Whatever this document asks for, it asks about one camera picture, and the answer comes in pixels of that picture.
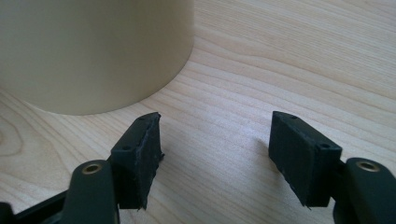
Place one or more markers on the beige cylindrical container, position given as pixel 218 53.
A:
pixel 93 53

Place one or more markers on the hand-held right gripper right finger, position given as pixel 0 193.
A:
pixel 299 158

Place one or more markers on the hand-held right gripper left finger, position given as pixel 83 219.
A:
pixel 137 161

